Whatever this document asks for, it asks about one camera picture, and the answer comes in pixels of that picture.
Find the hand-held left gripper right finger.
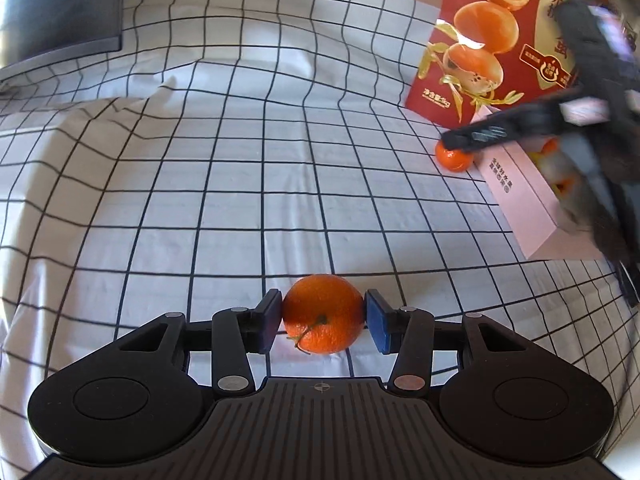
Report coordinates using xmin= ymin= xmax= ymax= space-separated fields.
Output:
xmin=365 ymin=289 xmax=533 ymax=393

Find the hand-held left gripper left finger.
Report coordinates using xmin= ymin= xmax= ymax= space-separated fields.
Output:
xmin=117 ymin=289 xmax=283 ymax=395

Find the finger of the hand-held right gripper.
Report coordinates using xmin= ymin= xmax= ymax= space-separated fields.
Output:
xmin=441 ymin=129 xmax=476 ymax=152

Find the pink cardboard box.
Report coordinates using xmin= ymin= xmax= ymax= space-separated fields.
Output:
xmin=470 ymin=105 xmax=621 ymax=261

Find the red snack bag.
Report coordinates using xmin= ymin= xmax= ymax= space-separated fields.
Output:
xmin=404 ymin=0 xmax=608 ymax=128

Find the white checked cloth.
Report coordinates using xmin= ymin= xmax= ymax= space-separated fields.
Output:
xmin=0 ymin=0 xmax=640 ymax=461

